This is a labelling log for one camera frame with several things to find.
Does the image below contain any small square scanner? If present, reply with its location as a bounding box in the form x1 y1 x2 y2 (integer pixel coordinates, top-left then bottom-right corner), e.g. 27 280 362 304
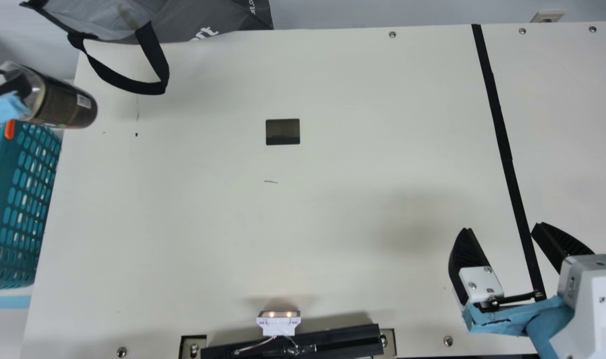
265 118 302 147

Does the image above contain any small white lit device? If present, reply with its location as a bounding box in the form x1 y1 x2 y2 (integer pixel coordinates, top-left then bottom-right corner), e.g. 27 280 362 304
256 309 302 338

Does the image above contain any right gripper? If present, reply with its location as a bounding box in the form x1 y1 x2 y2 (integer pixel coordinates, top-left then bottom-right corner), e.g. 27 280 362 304
448 222 596 359

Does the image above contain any dark grey bag with straps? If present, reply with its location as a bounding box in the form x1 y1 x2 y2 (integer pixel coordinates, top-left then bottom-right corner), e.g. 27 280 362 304
20 0 275 96

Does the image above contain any teal shopping basket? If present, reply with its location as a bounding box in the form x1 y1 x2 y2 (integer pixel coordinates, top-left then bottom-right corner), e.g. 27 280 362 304
0 120 63 292

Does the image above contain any black strip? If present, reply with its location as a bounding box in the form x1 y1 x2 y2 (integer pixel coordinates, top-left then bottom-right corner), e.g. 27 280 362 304
470 23 548 303

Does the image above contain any light blue tape strip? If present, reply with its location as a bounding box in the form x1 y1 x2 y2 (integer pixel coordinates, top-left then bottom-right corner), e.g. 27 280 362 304
0 295 32 310

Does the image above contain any dark coffee bottle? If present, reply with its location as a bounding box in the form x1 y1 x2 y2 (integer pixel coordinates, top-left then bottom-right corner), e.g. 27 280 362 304
0 61 99 130

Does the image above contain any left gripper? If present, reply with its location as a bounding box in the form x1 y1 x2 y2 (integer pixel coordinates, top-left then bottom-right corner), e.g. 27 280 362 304
0 94 29 133

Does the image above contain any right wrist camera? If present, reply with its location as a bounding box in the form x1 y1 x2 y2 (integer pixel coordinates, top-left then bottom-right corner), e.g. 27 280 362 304
549 254 606 359

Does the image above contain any wall outlet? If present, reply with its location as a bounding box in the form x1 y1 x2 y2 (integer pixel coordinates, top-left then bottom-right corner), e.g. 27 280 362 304
529 10 566 23

